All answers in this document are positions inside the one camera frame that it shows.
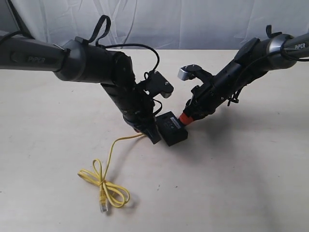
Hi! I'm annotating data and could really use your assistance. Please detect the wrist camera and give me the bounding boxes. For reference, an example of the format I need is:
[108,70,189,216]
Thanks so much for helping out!
[144,71,174,99]
[178,64,213,83]

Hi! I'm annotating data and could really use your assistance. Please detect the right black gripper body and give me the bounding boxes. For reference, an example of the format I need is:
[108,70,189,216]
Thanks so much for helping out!
[183,79,229,121]

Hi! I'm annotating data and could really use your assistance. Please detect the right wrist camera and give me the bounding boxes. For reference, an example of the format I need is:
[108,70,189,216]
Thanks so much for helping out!
[178,64,213,83]

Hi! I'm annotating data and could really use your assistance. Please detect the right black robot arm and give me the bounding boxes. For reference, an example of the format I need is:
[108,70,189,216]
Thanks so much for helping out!
[178,32,309,125]

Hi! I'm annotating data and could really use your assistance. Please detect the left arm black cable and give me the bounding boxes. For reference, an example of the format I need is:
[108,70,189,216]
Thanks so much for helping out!
[89,14,162,114]

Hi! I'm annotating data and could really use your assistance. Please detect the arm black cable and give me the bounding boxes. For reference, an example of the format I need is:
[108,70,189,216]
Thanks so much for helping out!
[89,14,162,114]
[226,25,309,107]

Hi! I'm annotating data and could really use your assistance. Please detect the small black box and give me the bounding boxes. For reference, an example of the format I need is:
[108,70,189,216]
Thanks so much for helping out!
[156,111,188,146]

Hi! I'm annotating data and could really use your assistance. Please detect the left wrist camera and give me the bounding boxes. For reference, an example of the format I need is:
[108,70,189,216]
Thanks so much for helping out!
[144,71,174,99]

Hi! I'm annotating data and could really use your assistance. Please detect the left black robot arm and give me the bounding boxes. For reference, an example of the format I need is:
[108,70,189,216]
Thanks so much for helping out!
[0,31,161,144]

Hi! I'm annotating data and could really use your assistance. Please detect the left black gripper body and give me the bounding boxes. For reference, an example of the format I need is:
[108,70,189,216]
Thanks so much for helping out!
[123,96,157,128]

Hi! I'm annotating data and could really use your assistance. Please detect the yellow ethernet cable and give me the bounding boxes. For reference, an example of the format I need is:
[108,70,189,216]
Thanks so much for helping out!
[77,134,145,213]

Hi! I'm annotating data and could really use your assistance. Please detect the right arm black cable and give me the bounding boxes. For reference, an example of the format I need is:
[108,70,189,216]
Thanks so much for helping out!
[226,25,309,107]

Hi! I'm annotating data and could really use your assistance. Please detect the white backdrop cloth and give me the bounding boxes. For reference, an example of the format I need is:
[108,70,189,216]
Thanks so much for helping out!
[0,0,309,50]

